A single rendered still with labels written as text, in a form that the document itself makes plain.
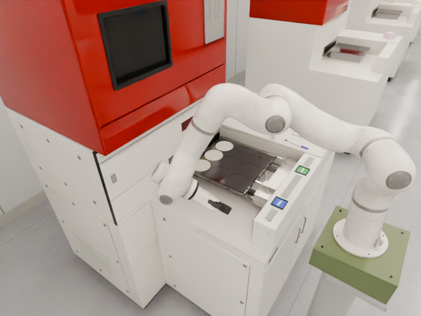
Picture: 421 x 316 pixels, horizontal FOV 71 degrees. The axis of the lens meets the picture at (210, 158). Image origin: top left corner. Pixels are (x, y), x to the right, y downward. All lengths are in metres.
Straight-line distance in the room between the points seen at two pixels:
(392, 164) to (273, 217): 0.48
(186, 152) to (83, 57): 0.42
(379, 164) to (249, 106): 0.41
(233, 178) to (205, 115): 0.63
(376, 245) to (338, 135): 0.50
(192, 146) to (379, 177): 0.56
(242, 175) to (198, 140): 0.59
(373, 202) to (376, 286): 0.30
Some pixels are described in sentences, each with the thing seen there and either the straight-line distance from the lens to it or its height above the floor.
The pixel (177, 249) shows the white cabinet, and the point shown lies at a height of 0.54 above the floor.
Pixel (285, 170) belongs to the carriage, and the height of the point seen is 0.88.
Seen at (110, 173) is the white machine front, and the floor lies 1.11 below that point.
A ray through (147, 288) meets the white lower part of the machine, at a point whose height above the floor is 0.22.
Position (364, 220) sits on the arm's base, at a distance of 1.15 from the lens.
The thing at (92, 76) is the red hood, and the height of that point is 1.51.
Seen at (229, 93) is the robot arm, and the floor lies 1.49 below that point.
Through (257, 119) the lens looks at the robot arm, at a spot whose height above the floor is 1.45.
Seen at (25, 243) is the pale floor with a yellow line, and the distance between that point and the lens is 2.74.
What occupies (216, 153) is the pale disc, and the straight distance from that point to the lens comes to 1.62.
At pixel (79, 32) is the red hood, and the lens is 0.97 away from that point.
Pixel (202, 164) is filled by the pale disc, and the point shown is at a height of 0.90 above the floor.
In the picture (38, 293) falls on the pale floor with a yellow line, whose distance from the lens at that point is 2.41.
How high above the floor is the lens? 1.84
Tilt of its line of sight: 36 degrees down
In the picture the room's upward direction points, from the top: 1 degrees counter-clockwise
